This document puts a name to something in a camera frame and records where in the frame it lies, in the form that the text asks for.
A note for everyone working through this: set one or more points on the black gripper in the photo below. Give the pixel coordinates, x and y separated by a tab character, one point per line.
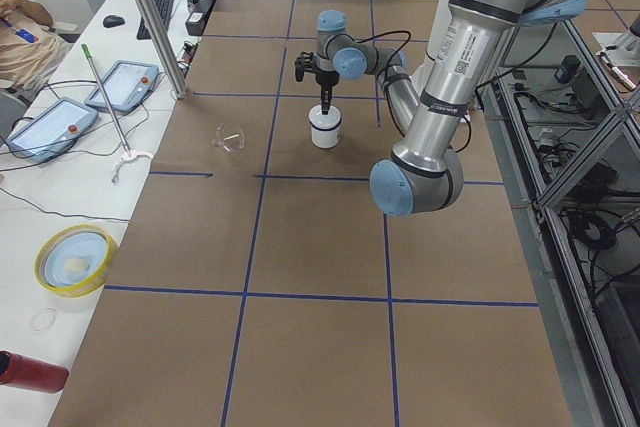
325	79

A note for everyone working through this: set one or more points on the clear glass funnel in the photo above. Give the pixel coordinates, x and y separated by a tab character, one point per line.
229	137

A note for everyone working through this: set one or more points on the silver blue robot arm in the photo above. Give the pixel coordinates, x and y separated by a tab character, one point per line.
423	172

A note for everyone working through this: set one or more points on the white enamel mug blue rim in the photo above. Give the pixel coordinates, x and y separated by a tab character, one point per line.
325	139

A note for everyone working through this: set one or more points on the black box on desk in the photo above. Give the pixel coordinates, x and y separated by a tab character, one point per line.
198	17

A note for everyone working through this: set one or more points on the far grey teach pendant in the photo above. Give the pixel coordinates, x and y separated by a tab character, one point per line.
128	83

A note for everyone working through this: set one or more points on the grey teach pendant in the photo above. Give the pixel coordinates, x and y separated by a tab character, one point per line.
53	131
128	83

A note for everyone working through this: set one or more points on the brown paper table cover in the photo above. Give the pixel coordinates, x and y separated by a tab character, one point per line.
265	288

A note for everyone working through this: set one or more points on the metal reacher grabber stick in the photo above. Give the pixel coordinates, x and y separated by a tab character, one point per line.
99	99

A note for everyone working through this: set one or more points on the black computer mouse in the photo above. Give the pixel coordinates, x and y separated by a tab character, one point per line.
112	21

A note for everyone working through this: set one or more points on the near grey teach pendant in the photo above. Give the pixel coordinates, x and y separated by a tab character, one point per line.
53	131

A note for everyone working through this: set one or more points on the seated person beige shirt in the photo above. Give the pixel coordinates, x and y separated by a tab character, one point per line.
30	54

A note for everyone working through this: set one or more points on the yellow rimmed bowl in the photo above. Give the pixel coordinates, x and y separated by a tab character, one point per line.
75	261

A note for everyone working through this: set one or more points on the red bottle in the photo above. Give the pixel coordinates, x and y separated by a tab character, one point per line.
31	374

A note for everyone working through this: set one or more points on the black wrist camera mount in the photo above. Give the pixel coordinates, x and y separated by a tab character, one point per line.
304	63

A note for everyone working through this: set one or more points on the aluminium frame post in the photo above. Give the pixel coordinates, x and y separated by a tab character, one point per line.
159	37

